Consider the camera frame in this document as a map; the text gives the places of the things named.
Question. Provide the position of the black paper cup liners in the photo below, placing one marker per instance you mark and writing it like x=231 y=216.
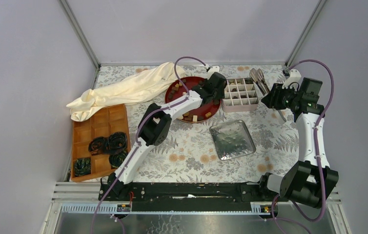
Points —
x=115 y=146

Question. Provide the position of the cream cloth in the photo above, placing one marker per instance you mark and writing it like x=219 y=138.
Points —
x=133 y=89

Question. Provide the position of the silver tin lid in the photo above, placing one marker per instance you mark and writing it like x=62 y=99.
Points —
x=232 y=139

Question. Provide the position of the pink tin with white dividers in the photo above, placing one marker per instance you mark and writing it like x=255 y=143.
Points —
x=240 y=96

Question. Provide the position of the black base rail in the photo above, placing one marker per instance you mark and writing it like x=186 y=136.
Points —
x=188 y=197

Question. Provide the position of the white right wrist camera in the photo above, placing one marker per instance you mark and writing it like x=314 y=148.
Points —
x=291 y=76

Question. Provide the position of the wooden compartment tray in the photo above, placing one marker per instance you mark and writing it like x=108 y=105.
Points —
x=103 y=123

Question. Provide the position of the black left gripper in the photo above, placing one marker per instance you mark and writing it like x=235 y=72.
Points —
x=217 y=93

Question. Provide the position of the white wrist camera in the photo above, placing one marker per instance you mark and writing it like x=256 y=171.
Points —
x=211 y=70
x=291 y=76

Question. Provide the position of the silver metal tongs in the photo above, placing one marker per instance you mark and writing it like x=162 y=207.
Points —
x=259 y=79

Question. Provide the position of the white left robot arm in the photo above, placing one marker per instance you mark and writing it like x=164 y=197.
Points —
x=155 y=124

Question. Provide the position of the floral table mat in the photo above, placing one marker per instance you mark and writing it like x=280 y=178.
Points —
x=188 y=154

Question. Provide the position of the red round tray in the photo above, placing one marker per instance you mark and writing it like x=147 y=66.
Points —
x=175 y=90

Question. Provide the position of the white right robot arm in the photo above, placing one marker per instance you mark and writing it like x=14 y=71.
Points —
x=310 y=180

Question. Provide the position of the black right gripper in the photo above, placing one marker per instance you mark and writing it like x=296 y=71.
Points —
x=271 y=100

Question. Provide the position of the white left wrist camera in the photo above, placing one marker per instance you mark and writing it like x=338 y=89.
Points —
x=211 y=70

